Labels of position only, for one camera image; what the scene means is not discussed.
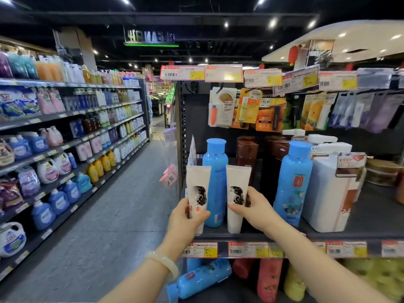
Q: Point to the person's right hand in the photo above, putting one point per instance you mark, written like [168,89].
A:
[260,214]

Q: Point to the person's left hand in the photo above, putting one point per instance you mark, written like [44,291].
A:
[181,228]

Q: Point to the person's right thumb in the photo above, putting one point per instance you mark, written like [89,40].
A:
[238,209]

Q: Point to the person's left thumb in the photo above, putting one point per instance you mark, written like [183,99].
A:
[200,217]

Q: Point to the white cream tube hair print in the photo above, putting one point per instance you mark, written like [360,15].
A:
[198,179]
[237,178]

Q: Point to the person's right forearm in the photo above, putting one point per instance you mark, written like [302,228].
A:
[315,271]

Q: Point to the person's left forearm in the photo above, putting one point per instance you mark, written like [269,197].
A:
[142,280]

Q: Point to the shelf edge price label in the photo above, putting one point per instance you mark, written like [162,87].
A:
[347,249]
[200,250]
[247,249]
[393,248]

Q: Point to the plain blue lotion bottle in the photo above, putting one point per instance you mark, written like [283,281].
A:
[217,173]

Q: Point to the pink hanging packet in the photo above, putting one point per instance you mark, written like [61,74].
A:
[169,175]

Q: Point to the white jade bangle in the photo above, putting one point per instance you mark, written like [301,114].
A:
[167,262]

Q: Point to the brown cosmetic bottle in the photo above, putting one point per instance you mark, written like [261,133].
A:
[247,153]
[279,153]

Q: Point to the short red bottle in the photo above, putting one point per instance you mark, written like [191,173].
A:
[243,267]

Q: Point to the blue lotion bottle floral label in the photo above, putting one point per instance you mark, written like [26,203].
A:
[293,186]

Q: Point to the blue bottle red label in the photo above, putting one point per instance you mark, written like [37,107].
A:
[202,279]

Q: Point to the white pointed card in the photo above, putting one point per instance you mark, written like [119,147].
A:
[192,154]

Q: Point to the tall red bottle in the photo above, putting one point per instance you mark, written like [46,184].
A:
[269,280]

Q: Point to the large white product box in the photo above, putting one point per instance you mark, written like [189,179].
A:
[325,198]

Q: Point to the orange packet with black stick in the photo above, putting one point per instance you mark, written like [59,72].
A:
[271,118]

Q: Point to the white packet with orange sponge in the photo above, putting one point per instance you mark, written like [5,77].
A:
[222,107]

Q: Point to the yellow detergent bottle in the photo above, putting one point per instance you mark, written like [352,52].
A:
[106,163]
[112,158]
[93,174]
[99,168]

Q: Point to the long aisle shelf unit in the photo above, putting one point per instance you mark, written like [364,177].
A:
[94,189]

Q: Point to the white pump bottle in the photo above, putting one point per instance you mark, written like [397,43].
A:
[328,145]

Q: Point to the rows of white bottles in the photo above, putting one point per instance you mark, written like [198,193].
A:
[129,132]

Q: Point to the teal detergent jug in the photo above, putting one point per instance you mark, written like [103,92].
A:
[83,182]

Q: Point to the yellow orange hanging packet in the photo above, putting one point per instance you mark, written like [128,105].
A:
[312,112]

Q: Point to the hanging price tag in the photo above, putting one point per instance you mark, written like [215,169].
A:
[224,73]
[262,78]
[337,81]
[298,80]
[181,73]

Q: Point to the white hanging packet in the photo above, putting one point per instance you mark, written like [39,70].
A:
[328,110]

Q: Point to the black gondola shelf unit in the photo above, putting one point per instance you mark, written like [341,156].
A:
[375,214]

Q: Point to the lavender hanging packet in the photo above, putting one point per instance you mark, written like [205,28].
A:
[336,108]
[363,110]
[348,108]
[385,112]

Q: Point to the white jug green label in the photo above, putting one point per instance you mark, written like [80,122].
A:
[62,164]
[47,171]

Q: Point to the gold lidded cream jar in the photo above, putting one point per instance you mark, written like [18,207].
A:
[382,171]

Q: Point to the pile of yellow-green packs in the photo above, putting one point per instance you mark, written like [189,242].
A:
[378,277]

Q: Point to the red lantern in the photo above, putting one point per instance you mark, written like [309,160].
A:
[293,55]

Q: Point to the pink detergent bottle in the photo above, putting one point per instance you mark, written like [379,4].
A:
[53,136]

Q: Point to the hanging aisle sign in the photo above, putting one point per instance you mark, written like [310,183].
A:
[150,37]

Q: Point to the clear empty tag holder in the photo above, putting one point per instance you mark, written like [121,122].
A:
[374,78]

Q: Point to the white detergent jug blue label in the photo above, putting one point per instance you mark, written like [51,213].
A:
[12,239]

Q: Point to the pink refill pouch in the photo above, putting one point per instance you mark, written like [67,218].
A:
[49,101]

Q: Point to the dark purple refill pouch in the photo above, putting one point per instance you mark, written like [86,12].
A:
[10,196]

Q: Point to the white curved canopy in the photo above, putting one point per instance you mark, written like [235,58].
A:
[341,40]

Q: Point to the row of assorted colourful bottles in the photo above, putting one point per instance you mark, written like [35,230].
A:
[47,69]

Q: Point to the blue detergent refill bags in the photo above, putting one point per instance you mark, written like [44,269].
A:
[17,103]

